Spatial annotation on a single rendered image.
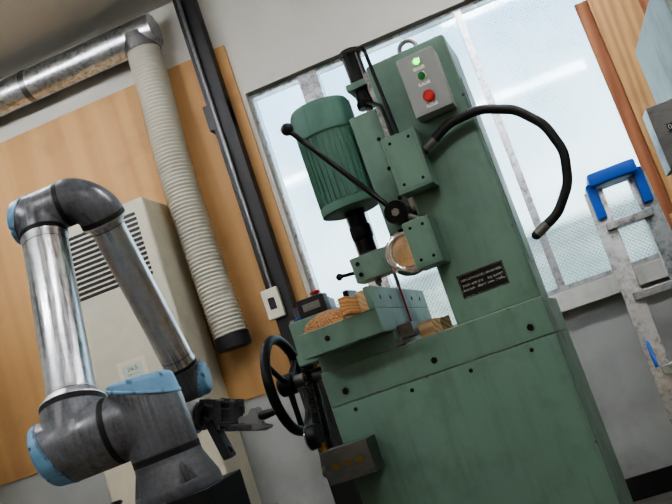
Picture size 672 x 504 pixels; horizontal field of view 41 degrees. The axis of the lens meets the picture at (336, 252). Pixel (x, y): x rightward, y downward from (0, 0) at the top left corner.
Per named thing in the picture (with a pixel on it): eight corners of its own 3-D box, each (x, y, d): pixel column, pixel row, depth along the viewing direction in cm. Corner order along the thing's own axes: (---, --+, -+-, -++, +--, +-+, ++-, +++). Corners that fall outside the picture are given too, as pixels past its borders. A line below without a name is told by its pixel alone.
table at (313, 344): (343, 359, 275) (337, 340, 276) (435, 326, 267) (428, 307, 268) (268, 372, 218) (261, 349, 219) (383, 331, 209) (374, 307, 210)
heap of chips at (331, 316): (312, 334, 225) (307, 320, 226) (362, 316, 222) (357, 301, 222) (299, 335, 217) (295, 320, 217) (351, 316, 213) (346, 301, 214)
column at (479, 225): (472, 325, 245) (386, 87, 257) (550, 298, 239) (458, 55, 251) (457, 327, 224) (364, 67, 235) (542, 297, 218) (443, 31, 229)
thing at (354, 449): (339, 480, 219) (329, 448, 221) (385, 466, 216) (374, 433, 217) (328, 486, 211) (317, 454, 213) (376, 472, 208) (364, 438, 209)
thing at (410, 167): (407, 199, 229) (388, 145, 232) (440, 186, 227) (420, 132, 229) (399, 195, 221) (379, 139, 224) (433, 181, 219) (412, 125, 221)
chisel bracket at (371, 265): (365, 290, 247) (356, 261, 248) (412, 272, 243) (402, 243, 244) (358, 289, 239) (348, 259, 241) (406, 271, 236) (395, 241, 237)
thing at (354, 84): (361, 115, 250) (341, 60, 253) (387, 103, 248) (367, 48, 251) (353, 109, 243) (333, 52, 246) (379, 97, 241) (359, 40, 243)
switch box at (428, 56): (421, 123, 230) (400, 67, 232) (457, 107, 227) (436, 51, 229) (415, 118, 224) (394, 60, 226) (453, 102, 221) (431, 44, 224)
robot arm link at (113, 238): (104, 157, 226) (219, 380, 246) (60, 176, 227) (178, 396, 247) (94, 168, 215) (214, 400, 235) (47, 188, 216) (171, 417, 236)
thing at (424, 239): (424, 271, 227) (409, 227, 229) (450, 261, 225) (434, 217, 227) (416, 269, 218) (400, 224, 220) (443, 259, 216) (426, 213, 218)
